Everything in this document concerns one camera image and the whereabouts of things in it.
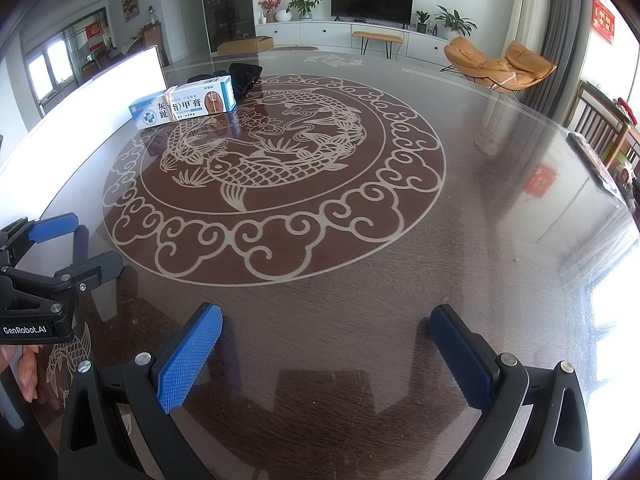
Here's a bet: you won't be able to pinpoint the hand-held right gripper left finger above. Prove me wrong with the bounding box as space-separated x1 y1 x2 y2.
57 303 223 480

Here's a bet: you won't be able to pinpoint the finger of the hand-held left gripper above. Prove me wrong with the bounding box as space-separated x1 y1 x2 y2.
55 225 125 291
0 212 81 266

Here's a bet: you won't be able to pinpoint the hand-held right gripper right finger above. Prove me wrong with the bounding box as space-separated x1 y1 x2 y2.
430 304 593 480

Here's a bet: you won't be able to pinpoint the blue and white carton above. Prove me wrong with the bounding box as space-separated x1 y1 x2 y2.
129 75 237 131

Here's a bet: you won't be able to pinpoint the black knit cloth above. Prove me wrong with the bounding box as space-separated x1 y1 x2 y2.
227 62 263 98

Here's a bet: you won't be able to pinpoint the brown patterned glass desktop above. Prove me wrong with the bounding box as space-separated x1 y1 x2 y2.
0 50 640 480

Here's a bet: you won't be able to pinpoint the person's left hand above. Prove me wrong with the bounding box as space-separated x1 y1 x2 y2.
0 345 41 402

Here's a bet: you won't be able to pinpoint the red door poster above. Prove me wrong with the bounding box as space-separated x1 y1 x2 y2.
86 22 108 51

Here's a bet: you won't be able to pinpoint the brown wooden side cabinet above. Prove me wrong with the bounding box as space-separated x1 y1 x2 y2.
142 25 165 53

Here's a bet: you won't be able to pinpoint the cardboard box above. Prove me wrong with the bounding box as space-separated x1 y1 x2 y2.
217 36 274 56

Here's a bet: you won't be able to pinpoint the dark wooden chair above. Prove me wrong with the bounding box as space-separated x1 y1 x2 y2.
570 80 633 161

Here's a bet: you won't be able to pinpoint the dark glass display cabinet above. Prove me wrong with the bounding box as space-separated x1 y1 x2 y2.
198 0 252 53

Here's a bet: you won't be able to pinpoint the orange lounge chair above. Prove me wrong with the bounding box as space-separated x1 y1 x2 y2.
442 36 558 93

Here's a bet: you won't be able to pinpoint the red flowers in vase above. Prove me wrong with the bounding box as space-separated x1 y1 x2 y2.
257 0 285 23

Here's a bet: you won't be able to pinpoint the white television cabinet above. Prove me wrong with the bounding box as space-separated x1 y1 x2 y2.
255 19 451 61

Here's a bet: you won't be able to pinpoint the wooden bench with metal legs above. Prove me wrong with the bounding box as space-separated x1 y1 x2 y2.
351 31 405 61

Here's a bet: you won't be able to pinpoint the large leafy potted plant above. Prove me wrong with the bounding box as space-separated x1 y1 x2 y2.
434 5 478 38

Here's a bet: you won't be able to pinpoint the grey curtain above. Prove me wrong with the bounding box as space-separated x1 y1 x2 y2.
530 0 596 128

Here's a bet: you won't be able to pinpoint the cream covered standing air conditioner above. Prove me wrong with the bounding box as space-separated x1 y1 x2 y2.
500 0 553 68

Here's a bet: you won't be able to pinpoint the black flat television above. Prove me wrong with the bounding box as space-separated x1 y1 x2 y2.
331 0 416 25

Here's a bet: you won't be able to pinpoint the red wall hanging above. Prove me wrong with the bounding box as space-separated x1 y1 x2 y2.
591 0 616 43

